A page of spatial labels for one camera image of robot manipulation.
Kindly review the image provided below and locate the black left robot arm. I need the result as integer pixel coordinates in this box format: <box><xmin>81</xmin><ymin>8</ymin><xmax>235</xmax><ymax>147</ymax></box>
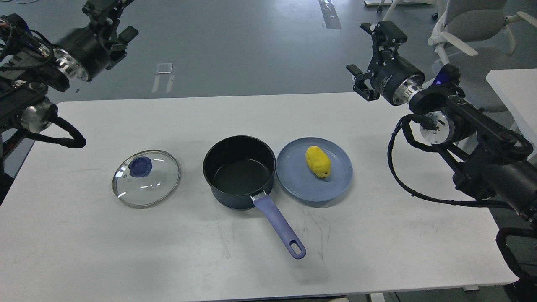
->
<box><xmin>0</xmin><ymin>0</ymin><xmax>138</xmax><ymax>164</ymax></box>

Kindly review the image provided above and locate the dark blue saucepan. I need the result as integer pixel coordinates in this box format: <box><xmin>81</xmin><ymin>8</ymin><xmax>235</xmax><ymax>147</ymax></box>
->
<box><xmin>203</xmin><ymin>135</ymin><xmax>307</xmax><ymax>259</ymax></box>

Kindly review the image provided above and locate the white side table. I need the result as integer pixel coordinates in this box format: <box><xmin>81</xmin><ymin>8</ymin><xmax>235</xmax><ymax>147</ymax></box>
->
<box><xmin>486</xmin><ymin>68</ymin><xmax>537</xmax><ymax>165</ymax></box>

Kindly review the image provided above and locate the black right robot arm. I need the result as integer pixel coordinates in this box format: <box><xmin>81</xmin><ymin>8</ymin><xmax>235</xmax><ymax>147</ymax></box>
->
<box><xmin>347</xmin><ymin>21</ymin><xmax>536</xmax><ymax>302</ymax></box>

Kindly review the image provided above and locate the yellow potato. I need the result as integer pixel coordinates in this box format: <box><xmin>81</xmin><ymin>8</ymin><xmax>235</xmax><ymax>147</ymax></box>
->
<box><xmin>305</xmin><ymin>145</ymin><xmax>331</xmax><ymax>178</ymax></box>

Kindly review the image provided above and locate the blue plate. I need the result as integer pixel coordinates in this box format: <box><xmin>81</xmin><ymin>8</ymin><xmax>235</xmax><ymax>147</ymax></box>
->
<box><xmin>276</xmin><ymin>137</ymin><xmax>353</xmax><ymax>205</ymax></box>

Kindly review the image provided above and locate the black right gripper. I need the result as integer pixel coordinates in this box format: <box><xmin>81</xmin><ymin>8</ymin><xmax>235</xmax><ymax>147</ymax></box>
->
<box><xmin>347</xmin><ymin>21</ymin><xmax>425</xmax><ymax>106</ymax></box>

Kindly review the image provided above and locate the grey white office chair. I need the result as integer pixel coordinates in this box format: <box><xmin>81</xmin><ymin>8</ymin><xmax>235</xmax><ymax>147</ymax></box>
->
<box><xmin>428</xmin><ymin>0</ymin><xmax>536</xmax><ymax>115</ymax></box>

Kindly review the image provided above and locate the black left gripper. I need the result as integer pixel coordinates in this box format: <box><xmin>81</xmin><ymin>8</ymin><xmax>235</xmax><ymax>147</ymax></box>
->
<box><xmin>55</xmin><ymin>0</ymin><xmax>139</xmax><ymax>82</ymax></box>

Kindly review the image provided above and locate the glass lid with blue knob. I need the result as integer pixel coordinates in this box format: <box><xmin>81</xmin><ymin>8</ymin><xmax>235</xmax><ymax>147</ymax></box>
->
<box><xmin>112</xmin><ymin>150</ymin><xmax>182</xmax><ymax>209</ymax></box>

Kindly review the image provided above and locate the white chair base background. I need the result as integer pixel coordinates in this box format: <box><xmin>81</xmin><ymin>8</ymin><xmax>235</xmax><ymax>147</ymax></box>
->
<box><xmin>364</xmin><ymin>0</ymin><xmax>441</xmax><ymax>21</ymax></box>

